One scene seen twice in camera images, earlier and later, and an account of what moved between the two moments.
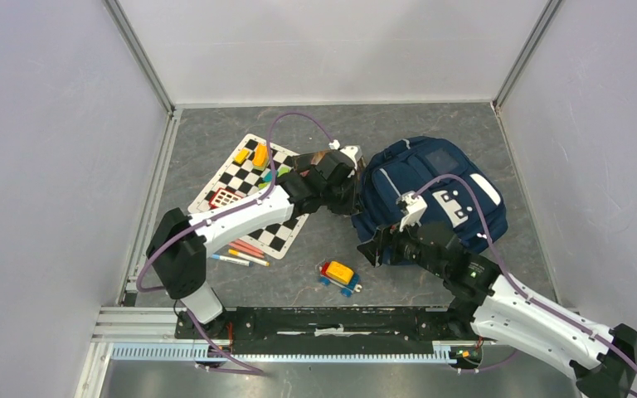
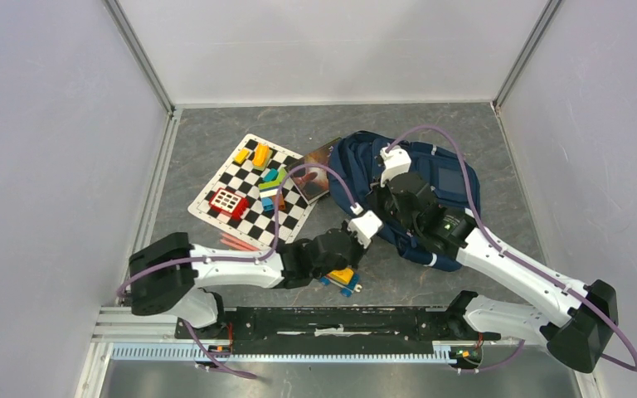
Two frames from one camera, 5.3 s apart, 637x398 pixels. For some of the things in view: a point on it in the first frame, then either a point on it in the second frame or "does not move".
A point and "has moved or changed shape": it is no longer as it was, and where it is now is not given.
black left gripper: (352, 205) -> (362, 251)
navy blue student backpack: (458, 196) has moved or changed shape
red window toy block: (222, 197) does not move
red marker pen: (246, 248) does not move
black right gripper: (373, 249) -> (376, 196)
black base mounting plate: (333, 330) does not move
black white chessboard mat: (247, 172) does not move
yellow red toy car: (339, 276) does not move
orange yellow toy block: (260, 158) does not move
